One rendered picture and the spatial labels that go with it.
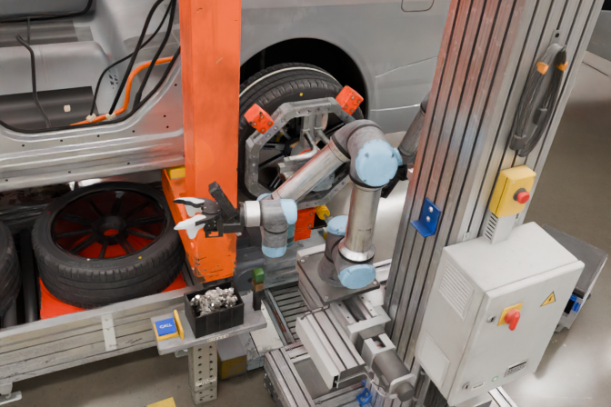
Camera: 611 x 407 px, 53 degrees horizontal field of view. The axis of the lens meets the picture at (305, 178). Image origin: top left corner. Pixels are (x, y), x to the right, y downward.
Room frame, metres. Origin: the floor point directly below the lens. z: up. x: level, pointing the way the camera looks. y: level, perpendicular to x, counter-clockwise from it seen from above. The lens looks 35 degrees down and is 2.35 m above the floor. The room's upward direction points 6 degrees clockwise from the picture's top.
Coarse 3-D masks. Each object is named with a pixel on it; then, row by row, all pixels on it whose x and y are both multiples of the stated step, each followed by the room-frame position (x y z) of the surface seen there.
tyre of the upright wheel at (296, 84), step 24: (264, 72) 2.46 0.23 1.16; (288, 72) 2.44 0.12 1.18; (312, 72) 2.48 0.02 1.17; (240, 96) 2.37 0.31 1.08; (264, 96) 2.29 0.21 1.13; (288, 96) 2.30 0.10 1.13; (312, 96) 2.35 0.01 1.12; (240, 120) 2.25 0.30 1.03; (240, 144) 2.21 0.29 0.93; (240, 168) 2.21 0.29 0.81; (312, 192) 2.37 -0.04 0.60
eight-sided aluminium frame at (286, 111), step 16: (288, 112) 2.21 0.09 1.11; (304, 112) 2.24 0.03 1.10; (320, 112) 2.28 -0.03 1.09; (336, 112) 2.31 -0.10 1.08; (272, 128) 2.19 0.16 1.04; (256, 144) 2.15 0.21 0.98; (256, 160) 2.16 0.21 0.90; (256, 176) 2.16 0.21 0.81; (336, 176) 2.38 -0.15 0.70; (256, 192) 2.16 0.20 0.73; (320, 192) 2.35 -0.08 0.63; (336, 192) 2.33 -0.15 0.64; (304, 208) 2.26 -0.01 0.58
